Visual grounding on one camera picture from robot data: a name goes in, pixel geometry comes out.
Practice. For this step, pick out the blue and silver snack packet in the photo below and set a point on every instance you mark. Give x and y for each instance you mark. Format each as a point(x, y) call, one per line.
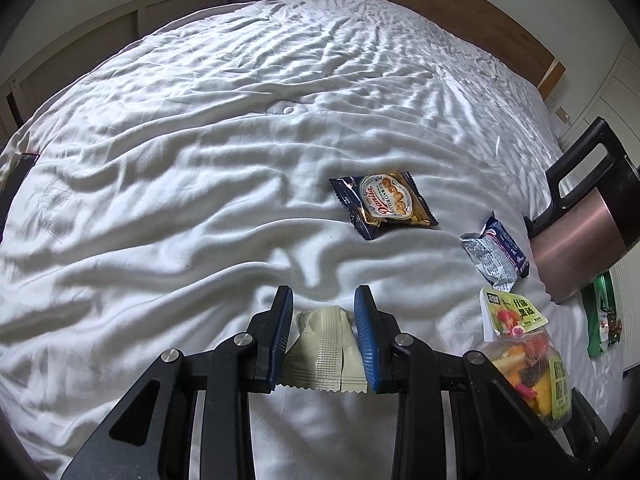
point(495, 255)

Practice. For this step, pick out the pale green snack packet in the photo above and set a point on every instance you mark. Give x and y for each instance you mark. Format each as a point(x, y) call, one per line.
point(325, 355)

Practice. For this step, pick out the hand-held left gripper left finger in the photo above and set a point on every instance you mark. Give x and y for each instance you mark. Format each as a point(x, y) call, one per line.
point(282, 335)

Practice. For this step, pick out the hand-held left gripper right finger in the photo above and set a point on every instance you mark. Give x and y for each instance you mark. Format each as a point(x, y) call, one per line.
point(365, 340)

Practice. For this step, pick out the dark cookie packet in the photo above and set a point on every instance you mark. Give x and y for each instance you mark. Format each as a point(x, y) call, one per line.
point(385, 202)

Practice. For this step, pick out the white wardrobe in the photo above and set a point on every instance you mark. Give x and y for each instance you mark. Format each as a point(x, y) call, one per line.
point(615, 90)

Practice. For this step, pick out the wall socket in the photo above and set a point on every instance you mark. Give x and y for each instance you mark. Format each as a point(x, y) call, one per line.
point(564, 115)

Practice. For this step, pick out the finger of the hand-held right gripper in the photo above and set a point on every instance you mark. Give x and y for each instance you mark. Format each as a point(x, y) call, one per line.
point(590, 425)

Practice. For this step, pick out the white bed duvet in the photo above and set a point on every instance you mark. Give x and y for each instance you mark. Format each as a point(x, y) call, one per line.
point(200, 160)

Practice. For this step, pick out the copper and black kettle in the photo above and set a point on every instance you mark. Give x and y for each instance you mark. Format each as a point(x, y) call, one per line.
point(575, 240)

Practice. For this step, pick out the dried fruit chips packet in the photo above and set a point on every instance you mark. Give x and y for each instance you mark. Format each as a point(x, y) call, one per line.
point(520, 320)

